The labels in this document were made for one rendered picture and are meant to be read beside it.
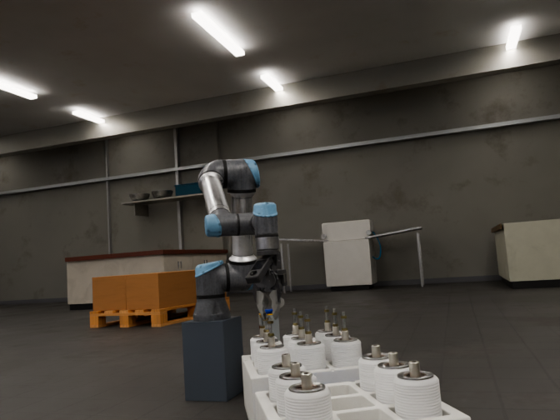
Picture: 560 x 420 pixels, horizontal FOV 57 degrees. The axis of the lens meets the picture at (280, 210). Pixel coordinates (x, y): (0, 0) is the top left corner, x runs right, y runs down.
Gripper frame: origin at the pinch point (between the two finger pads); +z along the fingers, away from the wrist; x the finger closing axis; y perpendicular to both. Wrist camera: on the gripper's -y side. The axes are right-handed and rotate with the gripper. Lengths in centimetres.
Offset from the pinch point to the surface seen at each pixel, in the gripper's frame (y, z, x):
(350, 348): 10.8, 11.6, -21.9
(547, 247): 531, -12, -74
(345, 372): 6.7, 18.0, -21.3
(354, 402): -21.1, 18.5, -34.1
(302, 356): 2.9, 12.7, -9.4
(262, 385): -8.1, 19.1, -1.2
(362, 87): 590, -268, 147
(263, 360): -4.1, 12.8, 0.4
